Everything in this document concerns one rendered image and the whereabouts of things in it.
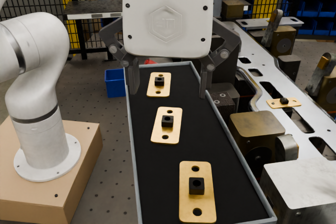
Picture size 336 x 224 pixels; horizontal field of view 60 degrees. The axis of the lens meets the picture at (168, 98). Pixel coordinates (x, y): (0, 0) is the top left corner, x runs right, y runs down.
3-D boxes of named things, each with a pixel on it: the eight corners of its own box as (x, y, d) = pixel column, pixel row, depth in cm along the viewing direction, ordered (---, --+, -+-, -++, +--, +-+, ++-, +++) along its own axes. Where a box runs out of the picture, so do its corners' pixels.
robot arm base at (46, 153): (0, 176, 81) (-24, 127, 70) (35, 130, 96) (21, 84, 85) (64, 187, 79) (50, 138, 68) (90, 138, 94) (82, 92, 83)
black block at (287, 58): (290, 127, 116) (310, 60, 100) (267, 129, 115) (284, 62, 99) (284, 119, 120) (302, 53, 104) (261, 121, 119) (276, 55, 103)
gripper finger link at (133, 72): (106, 47, 35) (111, 94, 39) (132, 48, 35) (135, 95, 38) (113, 37, 38) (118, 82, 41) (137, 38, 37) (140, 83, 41)
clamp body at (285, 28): (284, 107, 128) (305, 30, 109) (259, 109, 126) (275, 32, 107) (277, 99, 133) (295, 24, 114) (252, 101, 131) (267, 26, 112)
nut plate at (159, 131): (178, 145, 39) (178, 138, 38) (150, 143, 39) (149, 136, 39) (182, 109, 46) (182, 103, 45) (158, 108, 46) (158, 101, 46)
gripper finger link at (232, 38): (176, 7, 33) (173, 53, 36) (246, 14, 32) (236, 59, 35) (177, 4, 34) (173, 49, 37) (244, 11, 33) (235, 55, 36)
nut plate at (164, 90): (168, 97, 49) (169, 91, 48) (146, 97, 49) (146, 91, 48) (171, 74, 56) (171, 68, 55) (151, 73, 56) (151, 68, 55)
